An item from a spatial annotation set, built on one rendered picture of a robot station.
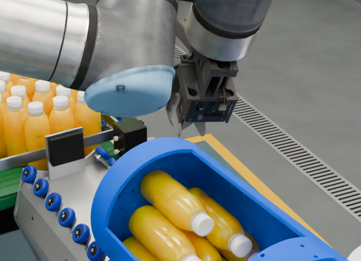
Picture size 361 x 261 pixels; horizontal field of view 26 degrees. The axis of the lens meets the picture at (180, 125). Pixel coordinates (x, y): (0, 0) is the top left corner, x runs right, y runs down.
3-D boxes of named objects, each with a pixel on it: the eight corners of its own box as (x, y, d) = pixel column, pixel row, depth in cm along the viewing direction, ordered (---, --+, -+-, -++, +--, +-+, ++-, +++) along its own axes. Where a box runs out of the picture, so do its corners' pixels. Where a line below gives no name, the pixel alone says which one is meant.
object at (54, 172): (51, 183, 196) (48, 139, 191) (48, 179, 198) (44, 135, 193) (88, 172, 201) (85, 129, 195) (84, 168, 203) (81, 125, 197)
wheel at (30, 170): (33, 168, 191) (40, 171, 192) (26, 161, 195) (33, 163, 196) (24, 184, 191) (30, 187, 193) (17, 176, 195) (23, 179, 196)
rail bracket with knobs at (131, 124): (119, 168, 209) (117, 134, 204) (107, 157, 214) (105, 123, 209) (151, 158, 213) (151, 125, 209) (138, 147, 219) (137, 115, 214)
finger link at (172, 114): (164, 154, 114) (178, 116, 106) (157, 122, 117) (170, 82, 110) (184, 154, 114) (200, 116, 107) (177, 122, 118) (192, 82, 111)
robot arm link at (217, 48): (185, -15, 98) (257, -12, 100) (177, 13, 101) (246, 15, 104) (199, 38, 93) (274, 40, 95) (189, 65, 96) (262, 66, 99)
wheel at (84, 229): (84, 219, 170) (91, 222, 171) (70, 226, 173) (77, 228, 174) (84, 238, 168) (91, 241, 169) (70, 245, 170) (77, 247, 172)
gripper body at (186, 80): (175, 126, 105) (196, 67, 96) (164, 77, 110) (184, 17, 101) (228, 125, 107) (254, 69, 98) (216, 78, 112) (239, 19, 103)
